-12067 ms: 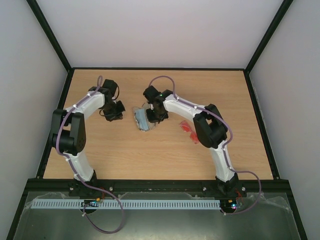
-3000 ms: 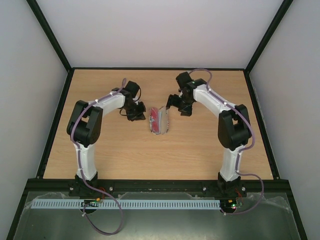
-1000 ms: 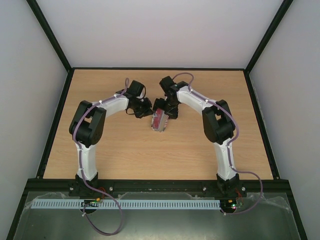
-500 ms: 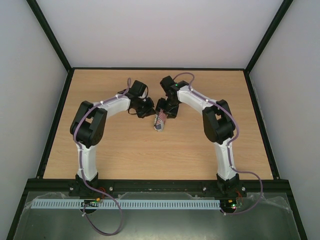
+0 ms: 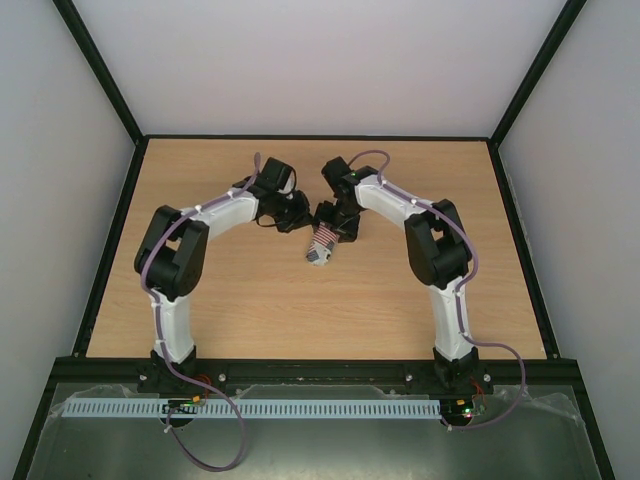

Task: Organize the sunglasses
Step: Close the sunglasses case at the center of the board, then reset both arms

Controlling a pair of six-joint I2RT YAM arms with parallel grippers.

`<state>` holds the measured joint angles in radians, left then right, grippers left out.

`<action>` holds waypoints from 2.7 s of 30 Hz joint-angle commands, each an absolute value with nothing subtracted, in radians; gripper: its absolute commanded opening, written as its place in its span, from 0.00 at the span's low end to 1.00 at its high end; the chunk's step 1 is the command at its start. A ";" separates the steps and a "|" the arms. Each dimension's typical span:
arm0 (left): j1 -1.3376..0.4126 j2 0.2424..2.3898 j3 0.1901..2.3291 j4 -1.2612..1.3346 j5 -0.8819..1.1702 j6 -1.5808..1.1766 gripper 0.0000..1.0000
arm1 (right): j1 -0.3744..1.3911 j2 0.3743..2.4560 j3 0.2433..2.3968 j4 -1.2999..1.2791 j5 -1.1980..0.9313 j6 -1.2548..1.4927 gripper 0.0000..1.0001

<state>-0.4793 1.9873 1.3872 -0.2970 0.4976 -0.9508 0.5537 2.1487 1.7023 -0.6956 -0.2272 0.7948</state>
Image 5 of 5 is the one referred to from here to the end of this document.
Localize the striped newspaper print glasses case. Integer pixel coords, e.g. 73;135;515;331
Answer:
306;223;338;266

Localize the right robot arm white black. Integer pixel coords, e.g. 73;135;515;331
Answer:
306;157;479;392

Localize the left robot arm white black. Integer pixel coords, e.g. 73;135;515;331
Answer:
134;154;311;394

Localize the light blue slotted cable duct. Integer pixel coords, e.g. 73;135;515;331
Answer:
61;398;441;420

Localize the black aluminium frame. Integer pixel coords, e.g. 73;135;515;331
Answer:
0;0;640;480

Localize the metal base plate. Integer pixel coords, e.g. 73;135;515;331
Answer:
28;384;600;479

